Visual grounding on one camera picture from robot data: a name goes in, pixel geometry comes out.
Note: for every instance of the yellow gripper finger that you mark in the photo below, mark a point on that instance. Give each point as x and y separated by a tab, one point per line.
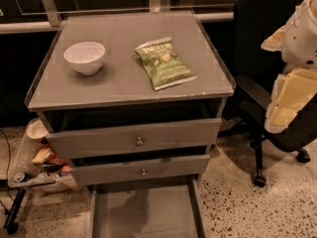
273	42
289	95

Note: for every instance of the green jalapeno chip bag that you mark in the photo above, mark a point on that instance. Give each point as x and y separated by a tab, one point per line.
162	65

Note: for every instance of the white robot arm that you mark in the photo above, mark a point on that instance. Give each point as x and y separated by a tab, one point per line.
299	42

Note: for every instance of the grey drawer cabinet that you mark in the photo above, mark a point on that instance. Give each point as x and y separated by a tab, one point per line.
120	93

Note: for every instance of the grey open bottom drawer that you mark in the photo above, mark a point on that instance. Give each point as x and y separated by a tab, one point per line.
152	208

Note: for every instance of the grey top drawer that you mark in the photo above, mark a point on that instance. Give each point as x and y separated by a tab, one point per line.
134	138

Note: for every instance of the grey middle drawer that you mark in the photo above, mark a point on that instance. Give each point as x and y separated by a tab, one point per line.
149	169

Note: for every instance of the red snack bag in bin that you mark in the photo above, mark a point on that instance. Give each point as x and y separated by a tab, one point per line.
54	159

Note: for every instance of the yellow snack bag in bin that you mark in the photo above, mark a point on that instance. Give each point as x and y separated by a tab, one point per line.
41	156

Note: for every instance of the black office chair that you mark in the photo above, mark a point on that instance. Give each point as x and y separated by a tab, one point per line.
255	70

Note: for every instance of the white ceramic bowl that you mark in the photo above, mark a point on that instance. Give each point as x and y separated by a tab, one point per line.
85	57

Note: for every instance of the white bowl in bin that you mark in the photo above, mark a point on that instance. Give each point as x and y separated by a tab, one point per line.
36	130

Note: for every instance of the clear plastic storage bin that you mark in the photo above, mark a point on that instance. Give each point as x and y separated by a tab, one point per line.
43	178

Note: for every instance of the soda can in bin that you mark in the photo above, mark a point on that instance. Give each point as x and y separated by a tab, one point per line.
20	177

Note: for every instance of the black stand leg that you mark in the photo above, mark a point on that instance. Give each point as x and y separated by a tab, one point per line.
10	225

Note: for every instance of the metal rail with brackets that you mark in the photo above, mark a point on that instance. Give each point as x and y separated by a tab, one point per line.
23	16

